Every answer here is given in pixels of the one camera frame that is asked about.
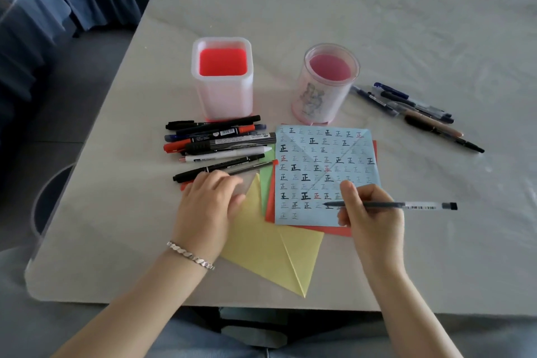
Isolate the person's left hand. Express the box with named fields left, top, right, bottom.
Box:
left=172, top=170, right=246, bottom=264

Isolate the person's right hand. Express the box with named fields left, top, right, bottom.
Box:
left=337, top=180, right=407, bottom=283

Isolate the red gel pen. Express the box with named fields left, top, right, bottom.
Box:
left=180, top=159, right=280, bottom=191

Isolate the thin black fineliner pen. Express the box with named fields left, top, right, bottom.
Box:
left=172, top=153, right=266, bottom=183

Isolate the yellow paper sheet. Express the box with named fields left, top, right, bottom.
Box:
left=220, top=173, right=325, bottom=299

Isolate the slim navy pen white end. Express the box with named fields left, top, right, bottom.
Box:
left=323, top=200, right=459, bottom=211

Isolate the red paper sheet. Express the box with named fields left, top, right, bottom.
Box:
left=264, top=139, right=378, bottom=238

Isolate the green paper sheet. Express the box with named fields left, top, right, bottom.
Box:
left=258, top=145, right=277, bottom=218

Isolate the white pen with black label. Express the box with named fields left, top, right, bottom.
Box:
left=184, top=145, right=274, bottom=163

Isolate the red black double-tip marker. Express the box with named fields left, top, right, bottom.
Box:
left=162, top=124, right=256, bottom=154

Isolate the thick black grey marker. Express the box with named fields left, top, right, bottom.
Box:
left=183, top=132, right=277, bottom=156

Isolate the blue paper with writing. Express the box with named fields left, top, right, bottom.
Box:
left=275, top=125, right=383, bottom=228

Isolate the square white red pen holder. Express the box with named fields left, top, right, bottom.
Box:
left=191, top=36, right=255, bottom=121

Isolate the thin black pen with clip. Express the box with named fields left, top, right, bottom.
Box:
left=404, top=114, right=486, bottom=154

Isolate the pile of assorted pens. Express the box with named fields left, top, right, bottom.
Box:
left=350, top=82, right=486, bottom=154

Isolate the round pink pen holder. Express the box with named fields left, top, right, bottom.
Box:
left=291, top=43, right=361, bottom=126

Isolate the person's left forearm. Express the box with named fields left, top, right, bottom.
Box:
left=50, top=251, right=215, bottom=358

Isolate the person's right forearm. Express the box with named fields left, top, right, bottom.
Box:
left=369, top=269, right=462, bottom=358

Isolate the silver link bracelet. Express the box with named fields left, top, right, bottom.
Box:
left=166, top=241, right=216, bottom=272

